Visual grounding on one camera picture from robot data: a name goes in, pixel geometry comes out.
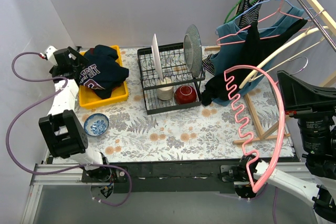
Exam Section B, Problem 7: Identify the navy basketball tank top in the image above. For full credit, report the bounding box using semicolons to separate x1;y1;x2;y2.
79;45;129;99

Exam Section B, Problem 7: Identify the thick pink hanger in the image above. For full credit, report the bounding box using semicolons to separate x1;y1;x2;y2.
224;65;286;193

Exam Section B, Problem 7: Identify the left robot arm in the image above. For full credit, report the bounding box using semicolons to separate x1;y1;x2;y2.
38;46;112;182

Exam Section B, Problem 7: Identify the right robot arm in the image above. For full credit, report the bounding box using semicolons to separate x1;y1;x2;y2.
221;70;335;223

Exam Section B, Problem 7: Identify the black tank top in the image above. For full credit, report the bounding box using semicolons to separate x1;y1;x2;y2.
202;19;307;106

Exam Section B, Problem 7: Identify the teal tank top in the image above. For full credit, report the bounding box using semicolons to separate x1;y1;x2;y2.
202;7;307;106

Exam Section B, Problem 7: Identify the striped tank top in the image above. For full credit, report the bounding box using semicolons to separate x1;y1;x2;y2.
201;0;274;76

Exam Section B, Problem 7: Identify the yellow plastic tray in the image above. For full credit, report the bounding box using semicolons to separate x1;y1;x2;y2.
79;45;129;109

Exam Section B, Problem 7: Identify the wooden clothes rack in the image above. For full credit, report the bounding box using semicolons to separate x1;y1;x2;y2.
244;0;335;143

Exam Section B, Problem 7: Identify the floral table mat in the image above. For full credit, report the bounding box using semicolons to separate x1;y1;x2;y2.
52;45;295;162

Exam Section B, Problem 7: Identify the blue white patterned bowl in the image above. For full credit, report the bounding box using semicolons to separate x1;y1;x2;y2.
83;113;109;137

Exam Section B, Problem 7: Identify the white plate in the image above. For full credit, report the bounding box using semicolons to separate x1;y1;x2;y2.
151;34;164;81

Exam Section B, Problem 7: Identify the white ceramic cup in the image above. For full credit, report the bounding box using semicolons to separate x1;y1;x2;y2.
156;78;174;101

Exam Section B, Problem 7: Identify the red bowl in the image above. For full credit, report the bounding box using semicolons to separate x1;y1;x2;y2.
174;85;197;104

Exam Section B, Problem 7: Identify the grey patterned plate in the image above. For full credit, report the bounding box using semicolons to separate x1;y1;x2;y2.
183;24;203;78

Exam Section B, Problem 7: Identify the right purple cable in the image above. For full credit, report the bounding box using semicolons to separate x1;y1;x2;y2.
251;182;280;224

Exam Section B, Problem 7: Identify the black wire dish rack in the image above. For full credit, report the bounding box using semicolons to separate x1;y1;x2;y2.
137;42;205;115

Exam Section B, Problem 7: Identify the blue wire hanger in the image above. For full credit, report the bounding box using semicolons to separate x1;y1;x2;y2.
215;0;295;36

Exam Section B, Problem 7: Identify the aluminium frame rail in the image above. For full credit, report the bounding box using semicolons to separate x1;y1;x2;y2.
21;150;83;223

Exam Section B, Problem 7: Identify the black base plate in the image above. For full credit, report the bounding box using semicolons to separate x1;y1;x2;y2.
81;159;263;195

